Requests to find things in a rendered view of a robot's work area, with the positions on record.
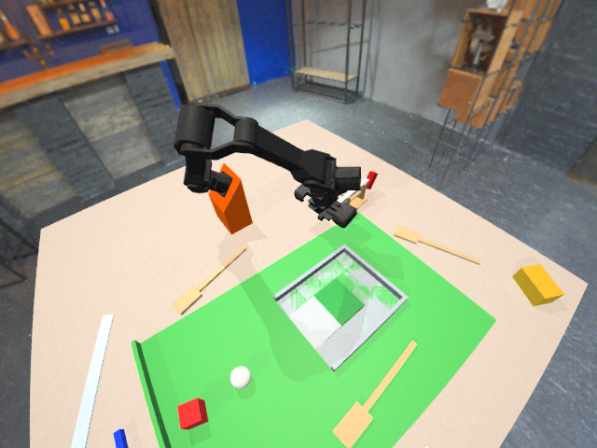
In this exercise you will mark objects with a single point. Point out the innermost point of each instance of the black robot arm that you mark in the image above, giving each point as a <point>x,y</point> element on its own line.
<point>314,169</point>

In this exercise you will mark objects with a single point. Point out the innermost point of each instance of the green flat mat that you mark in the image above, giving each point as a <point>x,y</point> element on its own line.
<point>294,399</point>

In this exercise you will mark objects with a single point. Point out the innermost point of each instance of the yellow block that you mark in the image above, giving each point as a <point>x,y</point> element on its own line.
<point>537,285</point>

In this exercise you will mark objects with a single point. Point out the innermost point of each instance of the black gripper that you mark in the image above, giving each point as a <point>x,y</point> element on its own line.
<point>341,214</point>

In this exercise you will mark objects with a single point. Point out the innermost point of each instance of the white golf ball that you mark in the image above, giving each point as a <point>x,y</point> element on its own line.
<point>240,377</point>

